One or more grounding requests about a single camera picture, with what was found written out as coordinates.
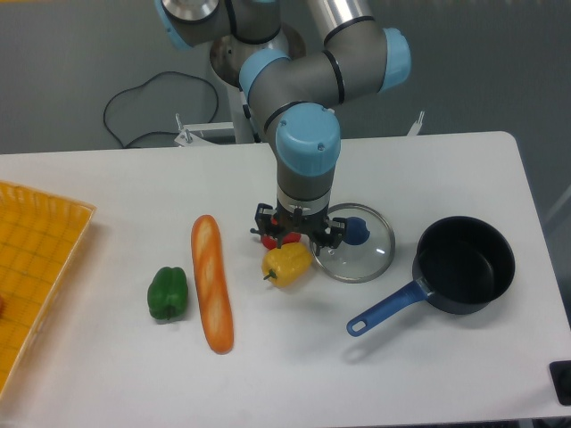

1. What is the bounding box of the long orange baguette bread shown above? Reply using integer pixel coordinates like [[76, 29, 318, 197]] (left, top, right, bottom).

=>
[[191, 215, 234, 354]]

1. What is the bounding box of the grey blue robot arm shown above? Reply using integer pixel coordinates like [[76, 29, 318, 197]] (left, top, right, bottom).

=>
[[155, 1, 411, 249]]

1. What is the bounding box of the black device at table edge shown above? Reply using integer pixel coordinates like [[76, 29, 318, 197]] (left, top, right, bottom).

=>
[[549, 360, 571, 406]]

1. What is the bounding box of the green bell pepper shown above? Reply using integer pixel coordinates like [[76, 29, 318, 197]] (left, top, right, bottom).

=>
[[147, 267, 188, 320]]

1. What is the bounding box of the black cable on floor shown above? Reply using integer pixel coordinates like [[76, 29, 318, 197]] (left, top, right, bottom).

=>
[[103, 70, 219, 149]]

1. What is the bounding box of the glass lid blue knob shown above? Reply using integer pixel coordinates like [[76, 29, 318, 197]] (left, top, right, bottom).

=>
[[309, 202, 397, 284]]

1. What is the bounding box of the dark saucepan blue handle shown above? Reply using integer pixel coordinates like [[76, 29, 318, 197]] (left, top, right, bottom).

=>
[[346, 216, 516, 337]]

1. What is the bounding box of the red bell pepper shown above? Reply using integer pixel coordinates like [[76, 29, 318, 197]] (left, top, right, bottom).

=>
[[261, 227, 302, 250]]

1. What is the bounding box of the yellow bell pepper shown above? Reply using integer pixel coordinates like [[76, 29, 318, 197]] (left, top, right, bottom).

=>
[[261, 242, 312, 288]]

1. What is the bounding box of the yellow woven basket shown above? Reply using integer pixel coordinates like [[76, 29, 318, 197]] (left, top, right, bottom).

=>
[[1, 181, 96, 391]]

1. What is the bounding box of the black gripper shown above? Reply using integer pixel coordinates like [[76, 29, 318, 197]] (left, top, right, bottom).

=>
[[250, 203, 347, 255]]

